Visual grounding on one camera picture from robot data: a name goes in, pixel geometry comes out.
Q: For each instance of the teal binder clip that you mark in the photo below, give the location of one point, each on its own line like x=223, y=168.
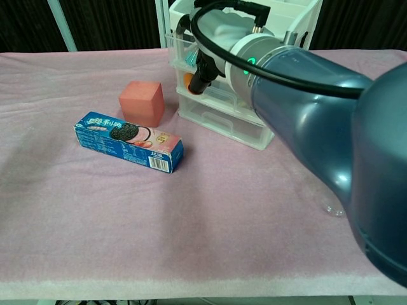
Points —
x=191, y=58

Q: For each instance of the pink table cloth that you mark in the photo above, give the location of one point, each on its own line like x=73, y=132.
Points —
x=159, y=222

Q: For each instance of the white compartment trays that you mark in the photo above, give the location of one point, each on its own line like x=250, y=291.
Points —
x=222, y=124

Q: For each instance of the white partition frame post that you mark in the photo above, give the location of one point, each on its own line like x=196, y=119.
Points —
x=63, y=28
x=161, y=22

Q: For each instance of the clear plastic drawer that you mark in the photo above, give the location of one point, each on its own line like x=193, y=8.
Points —
x=173, y=47

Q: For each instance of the pink sponge cube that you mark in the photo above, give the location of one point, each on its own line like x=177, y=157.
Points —
x=141, y=101

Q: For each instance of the right robot hand grey black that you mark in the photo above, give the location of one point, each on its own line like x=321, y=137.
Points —
x=222, y=28

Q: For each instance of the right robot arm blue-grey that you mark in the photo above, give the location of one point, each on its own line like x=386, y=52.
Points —
x=318, y=127

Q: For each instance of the blue Oreo cookie box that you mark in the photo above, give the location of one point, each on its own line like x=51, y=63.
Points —
x=127, y=143

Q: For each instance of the clear plastic cup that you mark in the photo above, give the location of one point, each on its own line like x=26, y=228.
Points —
x=335, y=212

